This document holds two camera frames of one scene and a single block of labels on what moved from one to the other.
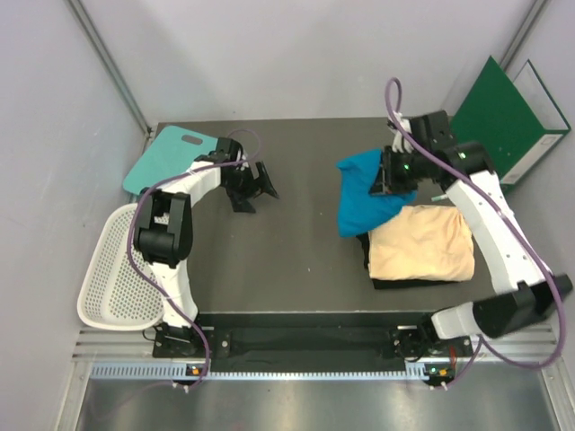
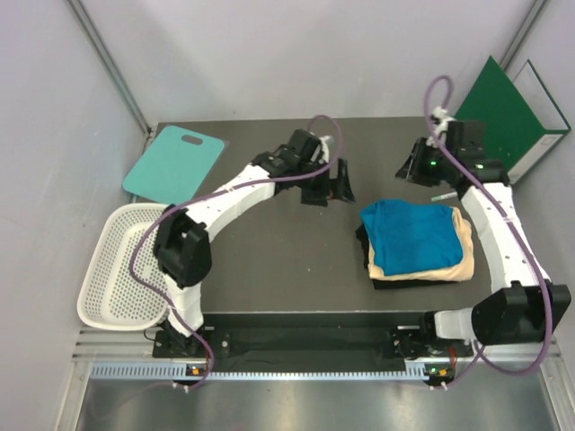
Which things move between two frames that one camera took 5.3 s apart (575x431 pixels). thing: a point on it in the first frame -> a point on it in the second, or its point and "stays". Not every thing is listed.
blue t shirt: x=362 y=212 -> x=408 y=237
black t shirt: x=384 y=284 stays
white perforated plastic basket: x=116 y=292 stays
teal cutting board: x=172 y=153 stays
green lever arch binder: x=517 y=119 stays
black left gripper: x=254 y=185 -> x=329 y=188
